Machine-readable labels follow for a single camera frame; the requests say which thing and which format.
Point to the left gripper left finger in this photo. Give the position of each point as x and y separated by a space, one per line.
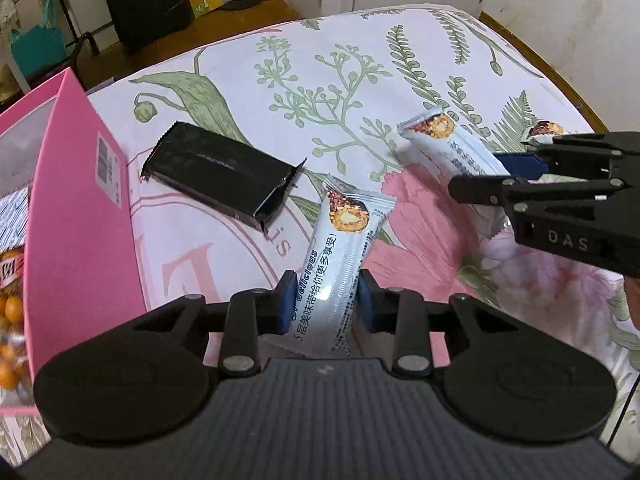
251 314

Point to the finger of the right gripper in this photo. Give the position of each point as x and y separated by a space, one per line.
481 190
524 165

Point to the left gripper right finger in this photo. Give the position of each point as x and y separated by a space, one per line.
401 313

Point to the white snack bar wrapper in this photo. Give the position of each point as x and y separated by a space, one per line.
348 222

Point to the black snack box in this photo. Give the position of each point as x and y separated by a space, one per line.
225 174

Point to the orange snack ball bag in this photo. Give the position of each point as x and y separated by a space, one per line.
16 383

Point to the floral bed sheet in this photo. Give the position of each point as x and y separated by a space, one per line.
329 93

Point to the pink storage box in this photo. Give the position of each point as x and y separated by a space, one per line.
80 268

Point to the black round stand base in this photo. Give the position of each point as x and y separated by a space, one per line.
238 5

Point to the teal tote bag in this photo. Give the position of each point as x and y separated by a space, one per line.
41 46

